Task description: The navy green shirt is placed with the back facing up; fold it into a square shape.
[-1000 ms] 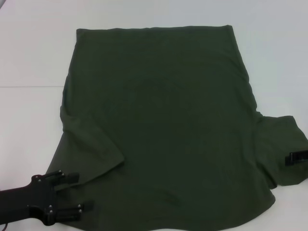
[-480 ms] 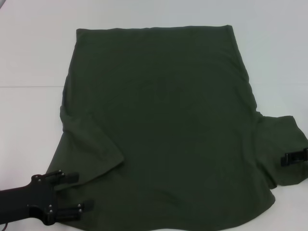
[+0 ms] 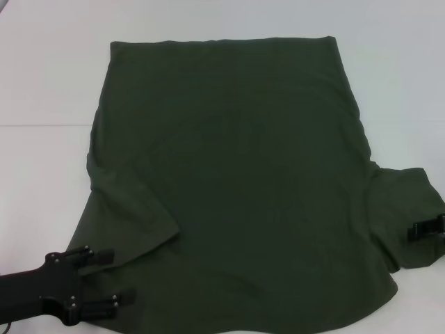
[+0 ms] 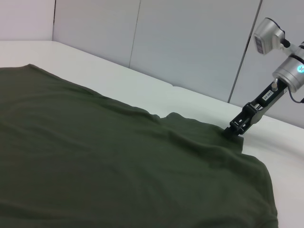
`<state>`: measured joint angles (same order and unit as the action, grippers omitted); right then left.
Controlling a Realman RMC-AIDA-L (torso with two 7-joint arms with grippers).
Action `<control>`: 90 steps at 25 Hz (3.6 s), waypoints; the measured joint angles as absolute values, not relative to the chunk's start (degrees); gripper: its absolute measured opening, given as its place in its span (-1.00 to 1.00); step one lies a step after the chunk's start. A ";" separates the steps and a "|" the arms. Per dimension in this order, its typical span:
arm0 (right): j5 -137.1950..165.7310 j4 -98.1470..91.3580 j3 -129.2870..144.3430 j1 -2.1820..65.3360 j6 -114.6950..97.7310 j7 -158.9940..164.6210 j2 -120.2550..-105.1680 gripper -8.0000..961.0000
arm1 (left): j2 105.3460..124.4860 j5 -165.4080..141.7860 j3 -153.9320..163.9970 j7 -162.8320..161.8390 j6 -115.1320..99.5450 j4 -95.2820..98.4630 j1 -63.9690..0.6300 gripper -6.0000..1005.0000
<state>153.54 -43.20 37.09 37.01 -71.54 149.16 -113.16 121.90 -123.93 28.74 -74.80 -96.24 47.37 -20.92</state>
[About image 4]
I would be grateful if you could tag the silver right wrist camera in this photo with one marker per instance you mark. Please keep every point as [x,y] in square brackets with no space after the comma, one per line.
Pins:
[267,35]

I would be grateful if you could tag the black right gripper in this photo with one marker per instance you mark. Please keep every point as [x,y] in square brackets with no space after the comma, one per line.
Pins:
[266,99]

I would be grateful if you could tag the dark green t-shirt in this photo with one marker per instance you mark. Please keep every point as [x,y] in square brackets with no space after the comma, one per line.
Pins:
[107,154]

